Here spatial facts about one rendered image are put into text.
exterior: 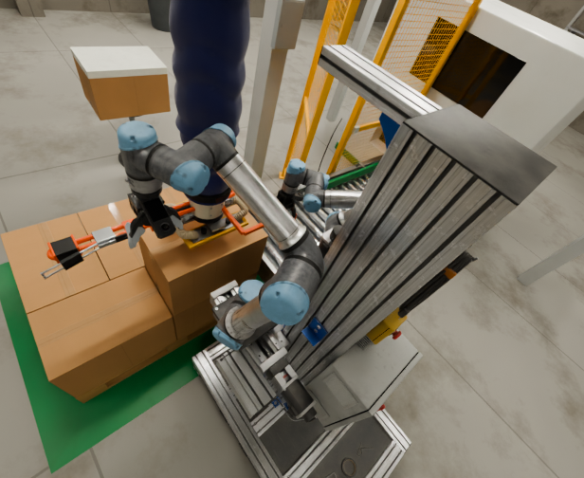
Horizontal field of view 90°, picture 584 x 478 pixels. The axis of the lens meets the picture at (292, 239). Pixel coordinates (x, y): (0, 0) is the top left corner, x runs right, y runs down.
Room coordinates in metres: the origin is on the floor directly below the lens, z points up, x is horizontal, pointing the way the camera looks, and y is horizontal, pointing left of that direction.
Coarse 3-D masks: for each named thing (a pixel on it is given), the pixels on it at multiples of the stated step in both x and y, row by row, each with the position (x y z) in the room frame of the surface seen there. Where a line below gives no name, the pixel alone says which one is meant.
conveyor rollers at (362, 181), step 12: (360, 180) 2.56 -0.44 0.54; (300, 204) 1.91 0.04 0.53; (300, 216) 1.77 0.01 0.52; (312, 216) 1.81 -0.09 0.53; (324, 216) 1.86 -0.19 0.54; (264, 228) 1.50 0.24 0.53; (312, 228) 1.69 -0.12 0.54; (324, 228) 1.73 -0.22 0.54; (276, 240) 1.42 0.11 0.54; (264, 252) 1.26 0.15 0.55; (276, 252) 1.30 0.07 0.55
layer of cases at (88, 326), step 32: (64, 224) 0.90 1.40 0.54; (96, 224) 0.98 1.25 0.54; (32, 256) 0.63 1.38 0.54; (96, 256) 0.77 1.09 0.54; (128, 256) 0.85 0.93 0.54; (32, 288) 0.46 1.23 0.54; (64, 288) 0.53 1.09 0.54; (96, 288) 0.59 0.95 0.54; (128, 288) 0.66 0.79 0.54; (32, 320) 0.32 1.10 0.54; (64, 320) 0.38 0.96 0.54; (96, 320) 0.43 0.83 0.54; (128, 320) 0.49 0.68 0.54; (160, 320) 0.56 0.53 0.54; (192, 320) 0.70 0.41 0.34; (64, 352) 0.24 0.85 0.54; (96, 352) 0.29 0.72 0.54; (128, 352) 0.38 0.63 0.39; (64, 384) 0.13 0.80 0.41; (96, 384) 0.20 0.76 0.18
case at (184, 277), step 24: (144, 240) 0.77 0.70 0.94; (168, 240) 0.82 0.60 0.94; (216, 240) 0.93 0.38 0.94; (240, 240) 0.99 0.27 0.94; (264, 240) 1.08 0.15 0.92; (144, 264) 0.83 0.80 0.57; (168, 264) 0.69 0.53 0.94; (192, 264) 0.74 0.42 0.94; (216, 264) 0.82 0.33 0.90; (240, 264) 0.95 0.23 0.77; (168, 288) 0.61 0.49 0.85; (192, 288) 0.70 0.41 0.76; (216, 288) 0.83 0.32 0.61
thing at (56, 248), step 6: (72, 234) 0.52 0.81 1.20; (60, 240) 0.48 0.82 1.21; (66, 240) 0.49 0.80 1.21; (72, 240) 0.50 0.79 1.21; (48, 246) 0.44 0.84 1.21; (54, 246) 0.45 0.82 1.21; (60, 246) 0.46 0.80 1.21; (66, 246) 0.47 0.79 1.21; (72, 246) 0.48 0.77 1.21; (78, 246) 0.49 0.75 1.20; (54, 252) 0.43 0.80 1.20; (60, 252) 0.44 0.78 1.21; (66, 252) 0.45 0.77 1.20; (72, 252) 0.46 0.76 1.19; (54, 258) 0.41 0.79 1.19; (60, 258) 0.43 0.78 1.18
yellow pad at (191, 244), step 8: (224, 216) 1.00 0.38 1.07; (240, 224) 0.99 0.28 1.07; (200, 232) 0.84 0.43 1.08; (208, 232) 0.86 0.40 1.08; (216, 232) 0.88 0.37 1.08; (224, 232) 0.90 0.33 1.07; (184, 240) 0.77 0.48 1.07; (192, 240) 0.79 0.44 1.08; (200, 240) 0.80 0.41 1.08; (208, 240) 0.82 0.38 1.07
